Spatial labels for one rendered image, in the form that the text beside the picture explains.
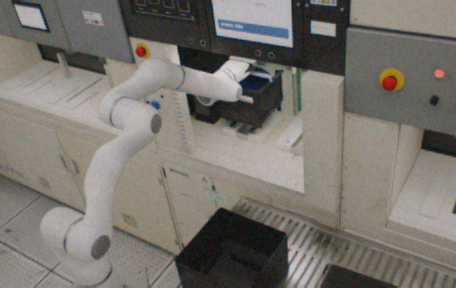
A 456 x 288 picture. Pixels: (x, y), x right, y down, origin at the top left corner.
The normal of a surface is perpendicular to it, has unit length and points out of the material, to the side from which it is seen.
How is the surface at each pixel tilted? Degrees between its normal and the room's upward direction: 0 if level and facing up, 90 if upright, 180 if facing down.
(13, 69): 90
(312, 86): 90
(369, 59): 90
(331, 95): 90
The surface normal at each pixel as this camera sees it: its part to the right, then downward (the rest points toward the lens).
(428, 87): -0.53, 0.55
